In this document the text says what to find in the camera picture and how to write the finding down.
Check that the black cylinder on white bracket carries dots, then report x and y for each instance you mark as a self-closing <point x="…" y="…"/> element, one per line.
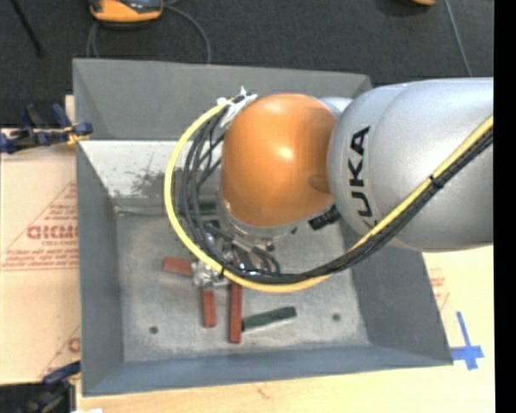
<point x="324" y="220"/>

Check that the dark green flat block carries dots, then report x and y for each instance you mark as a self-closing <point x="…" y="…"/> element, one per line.
<point x="268" y="318"/>

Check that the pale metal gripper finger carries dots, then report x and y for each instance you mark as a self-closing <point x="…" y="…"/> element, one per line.
<point x="210" y="282"/>
<point x="201" y="269"/>

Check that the grey metal bin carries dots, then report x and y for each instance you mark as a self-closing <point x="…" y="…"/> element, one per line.
<point x="155" y="308"/>

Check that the red-brown flat block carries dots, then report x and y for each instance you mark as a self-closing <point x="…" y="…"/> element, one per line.
<point x="209" y="310"/>
<point x="235" y="316"/>
<point x="177" y="267"/>

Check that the brown cardboard board red print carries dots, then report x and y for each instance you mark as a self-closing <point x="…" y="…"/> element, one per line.
<point x="34" y="248"/>

